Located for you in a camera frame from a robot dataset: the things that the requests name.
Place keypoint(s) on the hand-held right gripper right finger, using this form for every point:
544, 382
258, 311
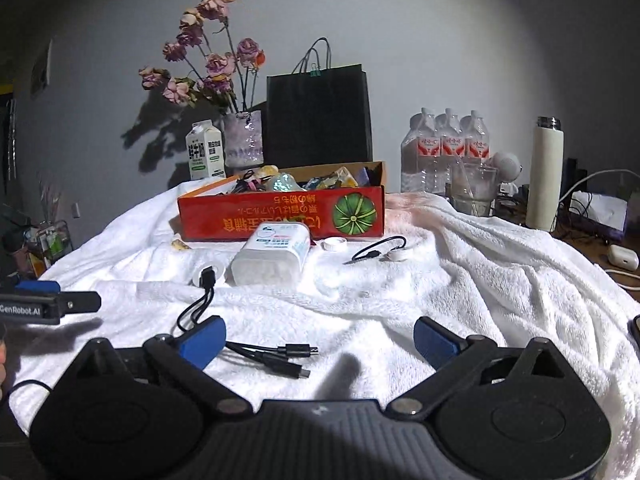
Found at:
432, 341

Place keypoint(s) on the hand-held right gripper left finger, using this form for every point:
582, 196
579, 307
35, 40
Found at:
202, 341

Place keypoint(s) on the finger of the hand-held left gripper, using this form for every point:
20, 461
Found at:
80, 302
37, 286

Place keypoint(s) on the red cardboard box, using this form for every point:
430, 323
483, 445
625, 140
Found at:
280, 215

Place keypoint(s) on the wooden desktop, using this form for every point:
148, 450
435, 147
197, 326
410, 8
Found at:
590, 256

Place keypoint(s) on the person's left hand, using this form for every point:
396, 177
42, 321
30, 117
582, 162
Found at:
2, 367

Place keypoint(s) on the clear acrylic organizer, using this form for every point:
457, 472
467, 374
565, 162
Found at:
47, 250

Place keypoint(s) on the white towel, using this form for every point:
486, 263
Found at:
500, 270

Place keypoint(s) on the white plastic bottle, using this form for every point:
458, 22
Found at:
265, 265

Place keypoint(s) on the white bottle cap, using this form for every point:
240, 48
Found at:
335, 245

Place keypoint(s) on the clear glass cup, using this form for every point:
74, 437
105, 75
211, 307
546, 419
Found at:
474, 190

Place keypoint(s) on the translucent green packet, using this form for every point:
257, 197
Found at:
280, 182

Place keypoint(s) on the clear water bottle red label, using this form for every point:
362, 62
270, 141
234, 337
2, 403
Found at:
447, 152
477, 145
417, 155

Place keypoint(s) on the yellow packet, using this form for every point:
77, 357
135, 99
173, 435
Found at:
344, 176

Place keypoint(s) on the white milk carton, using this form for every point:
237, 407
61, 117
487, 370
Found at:
205, 152

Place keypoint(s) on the small white round device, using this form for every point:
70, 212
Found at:
507, 166

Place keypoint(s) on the cream thermos bottle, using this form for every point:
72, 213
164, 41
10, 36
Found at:
544, 175

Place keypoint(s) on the black flat device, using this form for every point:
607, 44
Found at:
635, 332

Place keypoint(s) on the purple glazed vase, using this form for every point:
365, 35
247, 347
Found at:
242, 140

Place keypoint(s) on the purple box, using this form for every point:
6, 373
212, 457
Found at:
597, 215

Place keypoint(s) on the white earbuds case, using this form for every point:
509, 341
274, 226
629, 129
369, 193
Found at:
624, 254

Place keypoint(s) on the black paper bag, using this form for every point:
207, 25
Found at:
320, 120

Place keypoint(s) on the dried pink flowers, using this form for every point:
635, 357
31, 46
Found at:
220, 65

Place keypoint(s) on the green binder clip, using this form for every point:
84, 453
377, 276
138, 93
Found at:
314, 70

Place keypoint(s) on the white wall socket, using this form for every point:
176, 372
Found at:
76, 210

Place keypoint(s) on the wall picture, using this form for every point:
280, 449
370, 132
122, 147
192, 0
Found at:
41, 67

